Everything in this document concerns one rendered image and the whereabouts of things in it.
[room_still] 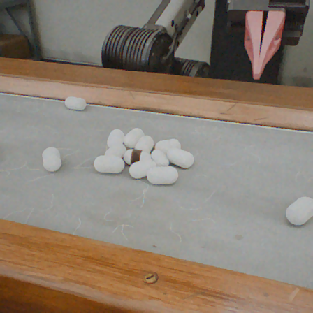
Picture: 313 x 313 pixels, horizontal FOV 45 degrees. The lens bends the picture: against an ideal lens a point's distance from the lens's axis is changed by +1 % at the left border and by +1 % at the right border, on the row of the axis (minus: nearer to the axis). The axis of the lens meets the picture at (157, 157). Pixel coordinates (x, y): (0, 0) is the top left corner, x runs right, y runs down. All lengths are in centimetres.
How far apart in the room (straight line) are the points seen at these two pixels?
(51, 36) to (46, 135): 255
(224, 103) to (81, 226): 30
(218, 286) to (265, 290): 3
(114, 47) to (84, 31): 204
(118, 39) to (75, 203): 53
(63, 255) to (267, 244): 18
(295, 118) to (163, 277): 35
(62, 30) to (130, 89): 241
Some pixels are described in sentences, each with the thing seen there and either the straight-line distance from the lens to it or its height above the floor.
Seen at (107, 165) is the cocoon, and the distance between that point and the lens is 43.
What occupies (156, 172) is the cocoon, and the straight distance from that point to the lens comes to 41.
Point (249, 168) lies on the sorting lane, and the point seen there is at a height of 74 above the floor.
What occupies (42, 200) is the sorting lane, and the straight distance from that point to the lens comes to 41.
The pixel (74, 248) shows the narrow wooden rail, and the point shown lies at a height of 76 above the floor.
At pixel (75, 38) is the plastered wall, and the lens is 296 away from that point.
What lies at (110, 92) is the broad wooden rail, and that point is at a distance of 62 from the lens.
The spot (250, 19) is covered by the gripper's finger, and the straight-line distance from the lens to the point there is 52.
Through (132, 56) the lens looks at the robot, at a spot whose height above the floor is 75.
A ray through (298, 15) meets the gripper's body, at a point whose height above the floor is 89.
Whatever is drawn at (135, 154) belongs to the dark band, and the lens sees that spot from 44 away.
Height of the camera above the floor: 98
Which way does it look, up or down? 32 degrees down
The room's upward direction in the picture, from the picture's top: straight up
